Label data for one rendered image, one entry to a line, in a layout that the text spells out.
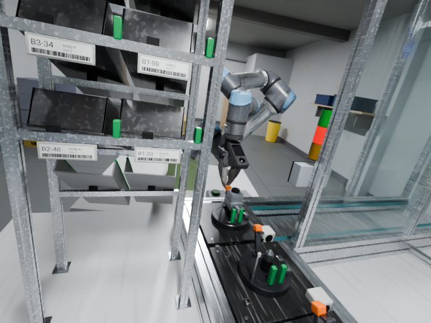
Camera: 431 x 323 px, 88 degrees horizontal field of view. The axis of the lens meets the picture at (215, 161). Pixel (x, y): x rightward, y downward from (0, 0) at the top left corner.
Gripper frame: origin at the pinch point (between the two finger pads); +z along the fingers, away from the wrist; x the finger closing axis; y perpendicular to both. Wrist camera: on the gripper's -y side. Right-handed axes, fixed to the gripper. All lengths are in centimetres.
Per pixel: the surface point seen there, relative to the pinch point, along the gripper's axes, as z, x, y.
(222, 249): 9.7, 8.0, -23.0
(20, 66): -15, 220, 409
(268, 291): 7.8, 2.7, -39.9
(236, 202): 1.2, -0.1, -10.7
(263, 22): -168, -196, 391
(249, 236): 9.7, -3.1, -18.4
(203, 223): 9.7, 10.5, -9.7
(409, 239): 14, -79, -24
